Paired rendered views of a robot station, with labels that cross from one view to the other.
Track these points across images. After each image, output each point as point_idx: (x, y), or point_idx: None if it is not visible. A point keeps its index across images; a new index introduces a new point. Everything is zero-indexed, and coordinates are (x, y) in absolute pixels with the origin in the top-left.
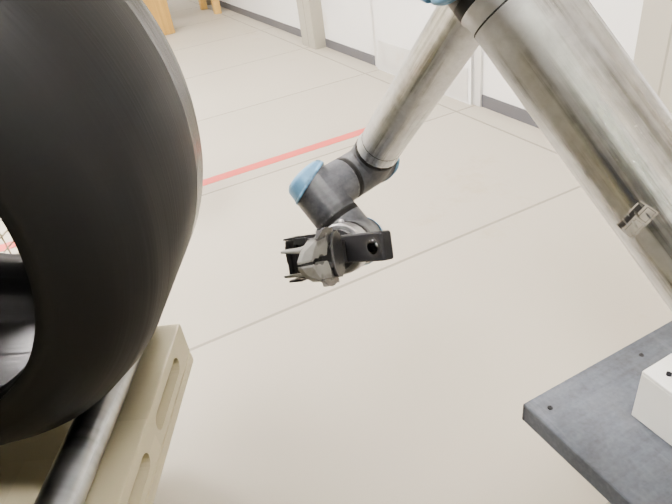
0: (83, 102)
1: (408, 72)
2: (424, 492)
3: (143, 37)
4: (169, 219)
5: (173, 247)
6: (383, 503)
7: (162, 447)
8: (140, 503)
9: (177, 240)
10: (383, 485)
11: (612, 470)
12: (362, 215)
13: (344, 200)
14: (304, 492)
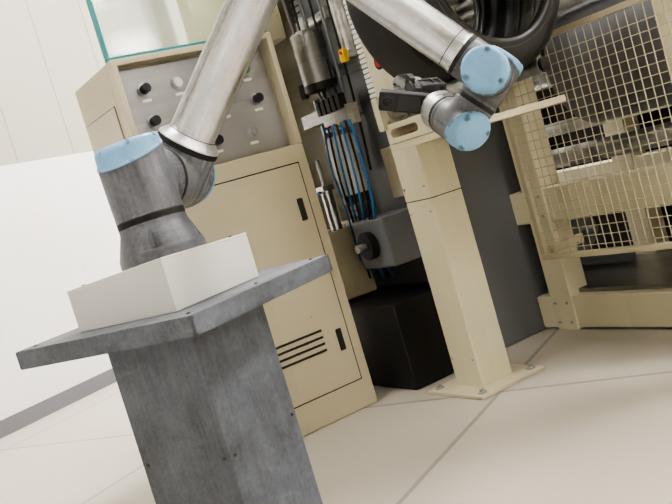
0: None
1: None
2: (516, 486)
3: None
4: (358, 21)
5: (365, 32)
6: (543, 464)
7: (428, 134)
8: (407, 134)
9: (369, 31)
10: (559, 468)
11: (266, 269)
12: (452, 102)
13: (462, 84)
14: (621, 430)
